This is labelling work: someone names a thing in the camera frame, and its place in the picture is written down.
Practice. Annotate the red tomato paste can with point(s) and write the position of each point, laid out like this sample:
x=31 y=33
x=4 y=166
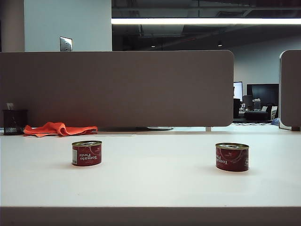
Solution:
x=231 y=158
x=86 y=154

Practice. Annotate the red tomato paste can, barcode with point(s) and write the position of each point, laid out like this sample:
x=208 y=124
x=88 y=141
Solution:
x=86 y=154

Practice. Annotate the grey oval stand base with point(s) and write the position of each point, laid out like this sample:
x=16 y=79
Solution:
x=160 y=128

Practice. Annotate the white lit monitor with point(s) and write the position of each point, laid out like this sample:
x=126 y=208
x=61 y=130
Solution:
x=238 y=90

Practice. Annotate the orange cloth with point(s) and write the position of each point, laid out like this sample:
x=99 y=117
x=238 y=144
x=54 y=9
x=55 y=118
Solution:
x=58 y=129

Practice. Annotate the black round ottoman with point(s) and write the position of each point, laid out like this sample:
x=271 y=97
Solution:
x=256 y=115

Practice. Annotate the long ceiling light strip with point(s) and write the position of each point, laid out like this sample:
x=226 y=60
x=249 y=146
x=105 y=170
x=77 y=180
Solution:
x=204 y=21

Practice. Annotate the large black screen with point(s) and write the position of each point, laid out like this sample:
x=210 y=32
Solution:
x=263 y=93

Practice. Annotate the white standing sign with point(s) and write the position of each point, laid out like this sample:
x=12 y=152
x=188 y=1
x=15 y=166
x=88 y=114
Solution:
x=273 y=112

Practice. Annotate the blue bag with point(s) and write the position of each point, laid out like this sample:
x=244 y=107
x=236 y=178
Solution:
x=275 y=121

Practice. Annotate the black mesh pen holder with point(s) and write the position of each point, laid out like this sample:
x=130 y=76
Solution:
x=14 y=122

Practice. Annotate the white item in pen holder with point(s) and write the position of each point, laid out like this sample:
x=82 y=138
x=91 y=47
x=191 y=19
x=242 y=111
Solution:
x=10 y=106

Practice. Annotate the narrow grey desk divider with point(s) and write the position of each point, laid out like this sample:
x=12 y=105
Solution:
x=290 y=89

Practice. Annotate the brown divider foot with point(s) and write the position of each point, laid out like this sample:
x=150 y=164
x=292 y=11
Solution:
x=295 y=128

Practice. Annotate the metal wall plate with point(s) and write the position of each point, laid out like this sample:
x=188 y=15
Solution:
x=66 y=43

